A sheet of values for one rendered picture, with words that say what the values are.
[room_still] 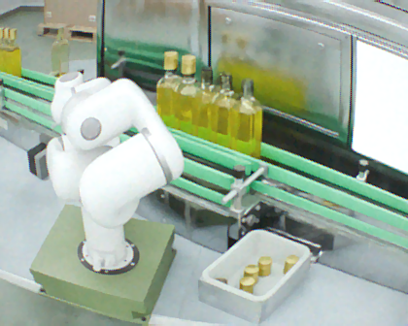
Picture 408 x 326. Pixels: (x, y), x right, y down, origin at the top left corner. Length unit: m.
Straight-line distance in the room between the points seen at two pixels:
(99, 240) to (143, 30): 0.77
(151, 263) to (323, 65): 0.62
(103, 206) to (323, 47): 0.74
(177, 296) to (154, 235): 0.17
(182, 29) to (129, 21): 0.22
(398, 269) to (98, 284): 0.73
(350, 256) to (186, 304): 0.42
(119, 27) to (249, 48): 0.52
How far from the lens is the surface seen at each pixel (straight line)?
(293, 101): 1.52
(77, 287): 1.28
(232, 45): 1.56
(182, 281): 1.41
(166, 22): 1.73
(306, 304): 1.35
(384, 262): 1.37
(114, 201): 0.88
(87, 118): 0.93
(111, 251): 1.29
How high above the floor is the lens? 1.70
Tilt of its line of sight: 31 degrees down
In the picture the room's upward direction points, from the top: straight up
